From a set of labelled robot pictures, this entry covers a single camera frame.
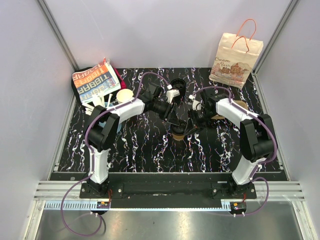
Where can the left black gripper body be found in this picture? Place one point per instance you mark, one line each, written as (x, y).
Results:
(162, 109)

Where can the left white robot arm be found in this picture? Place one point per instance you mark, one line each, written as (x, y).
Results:
(103, 124)

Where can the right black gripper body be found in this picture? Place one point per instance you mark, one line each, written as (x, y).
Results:
(202, 116)

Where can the light blue straw holder cup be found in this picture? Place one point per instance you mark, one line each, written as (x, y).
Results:
(119, 127)

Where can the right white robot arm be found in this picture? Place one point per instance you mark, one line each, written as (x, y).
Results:
(257, 139)

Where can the stack of brown cup carriers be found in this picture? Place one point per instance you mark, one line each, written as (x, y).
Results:
(239, 102)

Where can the red folded cloth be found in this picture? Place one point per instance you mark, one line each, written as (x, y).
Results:
(122, 83)

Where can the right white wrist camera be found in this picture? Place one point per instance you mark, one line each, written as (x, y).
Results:
(193, 103)

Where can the black coffee cup lid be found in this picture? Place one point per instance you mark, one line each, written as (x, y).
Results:
(178, 130)

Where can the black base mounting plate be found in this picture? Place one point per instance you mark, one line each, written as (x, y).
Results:
(168, 190)

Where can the colourful rabbit print cloth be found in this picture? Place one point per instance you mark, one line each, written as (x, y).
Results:
(100, 78)

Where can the stack of paper coffee cups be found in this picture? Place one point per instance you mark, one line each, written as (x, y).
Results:
(124, 95)

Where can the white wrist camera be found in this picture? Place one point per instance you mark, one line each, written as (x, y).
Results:
(171, 93)
(193, 103)

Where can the beige paper takeout bag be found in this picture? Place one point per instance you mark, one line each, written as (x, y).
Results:
(235, 58)

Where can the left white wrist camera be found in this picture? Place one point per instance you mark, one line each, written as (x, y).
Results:
(171, 93)

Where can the single brown paper cup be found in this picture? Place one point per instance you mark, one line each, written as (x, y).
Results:
(178, 137)

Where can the aluminium frame rail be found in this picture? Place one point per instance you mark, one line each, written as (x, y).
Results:
(168, 210)

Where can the stack of black cup lids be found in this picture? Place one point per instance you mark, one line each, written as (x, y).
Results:
(180, 85)

